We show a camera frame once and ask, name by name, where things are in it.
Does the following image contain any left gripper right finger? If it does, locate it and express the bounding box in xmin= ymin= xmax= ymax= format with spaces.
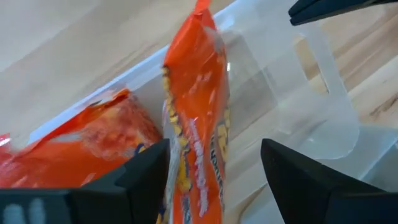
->
xmin=261 ymin=138 xmax=398 ymax=224

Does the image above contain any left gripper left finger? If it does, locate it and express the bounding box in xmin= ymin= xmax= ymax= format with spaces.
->
xmin=0 ymin=139 xmax=170 ymax=224

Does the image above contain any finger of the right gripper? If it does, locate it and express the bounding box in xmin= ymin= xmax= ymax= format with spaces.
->
xmin=288 ymin=0 xmax=398 ymax=26

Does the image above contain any red orange noodle pack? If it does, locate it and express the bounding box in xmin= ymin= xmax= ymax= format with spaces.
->
xmin=155 ymin=0 xmax=231 ymax=224
xmin=0 ymin=88 xmax=164 ymax=190

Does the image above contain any clear plastic bin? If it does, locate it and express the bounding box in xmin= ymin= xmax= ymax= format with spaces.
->
xmin=26 ymin=0 xmax=398 ymax=224

